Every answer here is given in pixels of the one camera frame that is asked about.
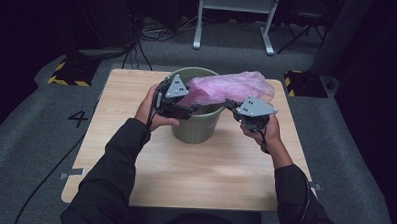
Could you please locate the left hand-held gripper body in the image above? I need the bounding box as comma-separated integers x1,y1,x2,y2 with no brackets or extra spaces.
154,72,195,122

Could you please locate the grey curtain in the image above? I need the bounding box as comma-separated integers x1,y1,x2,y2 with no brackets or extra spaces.
309,0,375,79

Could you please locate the white metal desk frame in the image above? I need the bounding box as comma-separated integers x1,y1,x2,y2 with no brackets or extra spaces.
192,0,281,57

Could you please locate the hand-held gripper black cable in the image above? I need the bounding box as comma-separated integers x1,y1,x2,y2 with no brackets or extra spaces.
256,126,270,152
146,86,162,134

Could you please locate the left hand-held gripper black cable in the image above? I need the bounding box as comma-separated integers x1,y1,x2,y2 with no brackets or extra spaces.
146,86,162,134

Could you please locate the green plastic bucket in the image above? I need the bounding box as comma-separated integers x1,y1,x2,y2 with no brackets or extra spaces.
166,65,228,146

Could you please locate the black tripod stand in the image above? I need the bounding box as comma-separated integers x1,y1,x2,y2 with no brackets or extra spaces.
277,11,328,56

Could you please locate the person's left hand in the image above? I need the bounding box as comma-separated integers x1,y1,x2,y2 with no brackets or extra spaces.
134,83,181,133

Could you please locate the pink plastic bag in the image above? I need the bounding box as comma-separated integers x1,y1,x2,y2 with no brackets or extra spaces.
178,68,276,111

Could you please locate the person's right hand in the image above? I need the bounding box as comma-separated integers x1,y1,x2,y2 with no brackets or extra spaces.
239,113,287,155

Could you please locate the long black floor cable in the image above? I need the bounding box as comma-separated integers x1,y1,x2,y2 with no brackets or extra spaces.
12,97,100,224

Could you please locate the black equipment box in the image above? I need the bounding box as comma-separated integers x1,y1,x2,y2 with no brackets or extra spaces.
143,0,196,25
85,0,139,48

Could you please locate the right hand-held gripper black cable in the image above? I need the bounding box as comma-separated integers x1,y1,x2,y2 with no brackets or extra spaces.
256,126,270,152

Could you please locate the small metal table bracket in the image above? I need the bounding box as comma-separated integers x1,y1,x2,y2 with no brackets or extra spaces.
59,167,86,181

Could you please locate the tangled cable bundle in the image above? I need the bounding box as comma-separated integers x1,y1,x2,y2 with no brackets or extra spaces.
121,12,199,73

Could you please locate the black yellow striped stand base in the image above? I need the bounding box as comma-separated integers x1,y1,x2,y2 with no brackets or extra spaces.
46,56,101,89
283,69,330,100

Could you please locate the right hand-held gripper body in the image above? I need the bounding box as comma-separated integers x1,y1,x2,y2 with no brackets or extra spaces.
234,95,279,133

